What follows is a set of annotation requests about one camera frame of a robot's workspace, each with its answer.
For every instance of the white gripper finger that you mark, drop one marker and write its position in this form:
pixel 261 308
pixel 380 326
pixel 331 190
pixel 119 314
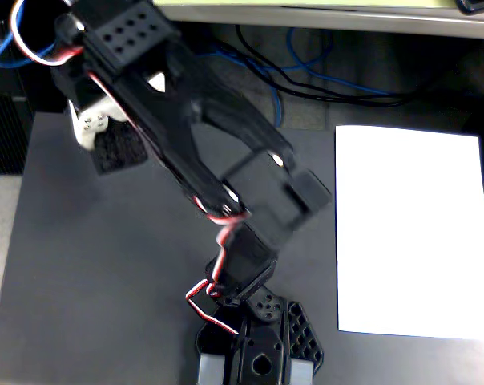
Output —
pixel 158 83

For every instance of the black foam cube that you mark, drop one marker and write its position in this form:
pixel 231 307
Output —
pixel 119 152

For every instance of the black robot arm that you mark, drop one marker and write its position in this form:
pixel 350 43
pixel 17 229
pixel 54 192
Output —
pixel 166 120

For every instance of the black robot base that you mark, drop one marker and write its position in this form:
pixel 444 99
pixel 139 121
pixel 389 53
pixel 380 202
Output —
pixel 262 353

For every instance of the black vented computer case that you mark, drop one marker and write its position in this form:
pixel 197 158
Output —
pixel 5 136

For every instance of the dark grey table mat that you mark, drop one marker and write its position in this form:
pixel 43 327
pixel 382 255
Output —
pixel 85 280

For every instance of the white paper sheet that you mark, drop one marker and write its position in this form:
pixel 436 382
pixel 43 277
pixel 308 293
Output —
pixel 410 232

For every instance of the black device on desk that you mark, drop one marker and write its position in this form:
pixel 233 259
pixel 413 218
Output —
pixel 476 6

